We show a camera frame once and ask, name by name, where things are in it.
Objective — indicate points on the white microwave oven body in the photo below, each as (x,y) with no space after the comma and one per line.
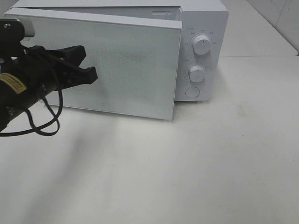
(194,17)

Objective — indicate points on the upper white power knob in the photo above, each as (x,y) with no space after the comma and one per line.
(201,44)

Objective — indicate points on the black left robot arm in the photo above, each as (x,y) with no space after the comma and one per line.
(9,111)

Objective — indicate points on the lower white timer knob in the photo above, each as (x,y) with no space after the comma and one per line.
(196,73)

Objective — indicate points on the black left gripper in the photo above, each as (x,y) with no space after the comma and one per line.
(42,71)

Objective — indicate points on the white microwave door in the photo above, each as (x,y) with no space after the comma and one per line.
(136,59)

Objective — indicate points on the round white door button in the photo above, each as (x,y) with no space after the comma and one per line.
(192,92)

